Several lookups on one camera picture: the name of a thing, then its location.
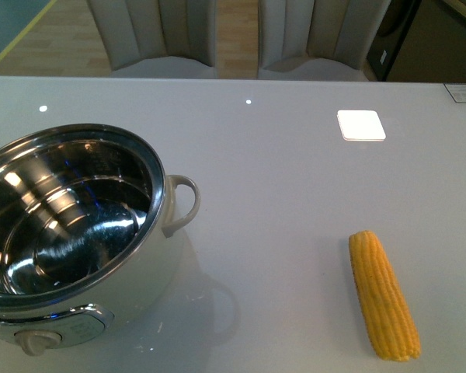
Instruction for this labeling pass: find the beige chair on left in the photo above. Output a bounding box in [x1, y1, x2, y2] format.
[87, 0, 217, 79]

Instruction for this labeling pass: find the white electric cooking pot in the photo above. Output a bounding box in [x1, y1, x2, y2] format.
[0, 124, 200, 356]

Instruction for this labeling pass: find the beige chair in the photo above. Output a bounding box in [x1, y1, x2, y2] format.
[257, 0, 390, 82]
[87, 0, 217, 79]

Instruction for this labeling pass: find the black washing machine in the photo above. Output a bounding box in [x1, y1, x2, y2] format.
[367, 0, 420, 81]

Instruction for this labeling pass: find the label sticker on table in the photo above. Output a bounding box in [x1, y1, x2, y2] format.
[444, 83, 466, 103]

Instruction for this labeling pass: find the beige chair on right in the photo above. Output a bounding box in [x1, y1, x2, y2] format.
[257, 0, 390, 82]

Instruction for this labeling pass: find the yellow corn cob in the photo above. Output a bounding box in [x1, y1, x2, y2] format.
[349, 231, 422, 362]

